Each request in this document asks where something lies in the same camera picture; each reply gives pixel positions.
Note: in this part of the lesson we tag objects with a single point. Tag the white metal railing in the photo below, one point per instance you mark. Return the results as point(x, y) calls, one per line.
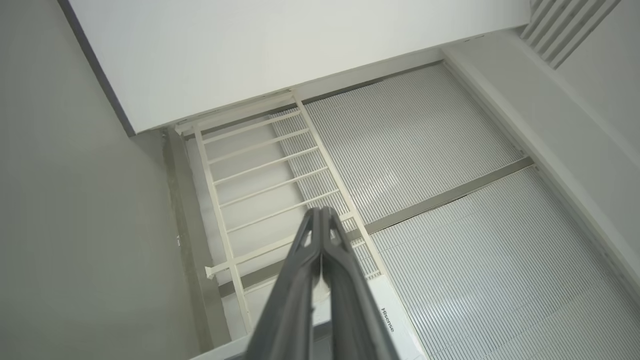
point(231, 260)

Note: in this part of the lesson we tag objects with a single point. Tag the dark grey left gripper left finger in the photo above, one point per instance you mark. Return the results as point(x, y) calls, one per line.
point(290, 310)

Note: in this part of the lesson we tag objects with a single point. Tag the white washing machine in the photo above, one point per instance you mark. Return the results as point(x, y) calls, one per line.
point(387, 302)

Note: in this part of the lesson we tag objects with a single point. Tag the white slatted wall grille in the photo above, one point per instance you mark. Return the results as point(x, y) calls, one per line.
point(560, 30)

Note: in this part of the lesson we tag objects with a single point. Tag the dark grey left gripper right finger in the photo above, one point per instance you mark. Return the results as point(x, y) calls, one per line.
point(350, 310)

